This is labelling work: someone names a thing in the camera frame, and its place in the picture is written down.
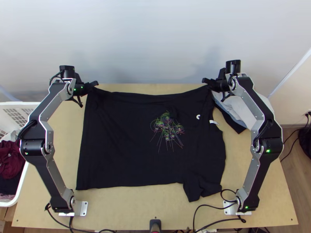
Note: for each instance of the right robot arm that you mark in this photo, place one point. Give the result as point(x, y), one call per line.
point(245, 97)

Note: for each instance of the pile of folded clothes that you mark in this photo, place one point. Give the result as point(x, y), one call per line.
point(233, 109)

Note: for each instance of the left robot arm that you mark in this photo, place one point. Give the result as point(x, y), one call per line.
point(48, 106)

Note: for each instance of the black t-shirt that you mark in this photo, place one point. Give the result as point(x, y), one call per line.
point(121, 145)

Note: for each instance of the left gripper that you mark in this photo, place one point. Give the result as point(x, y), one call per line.
point(88, 85)

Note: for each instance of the white laundry basket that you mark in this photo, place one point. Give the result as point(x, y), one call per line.
point(14, 114)

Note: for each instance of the heap of clothes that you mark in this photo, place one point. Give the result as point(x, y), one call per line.
point(9, 157)

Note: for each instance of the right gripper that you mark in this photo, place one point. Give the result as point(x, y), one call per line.
point(221, 83)

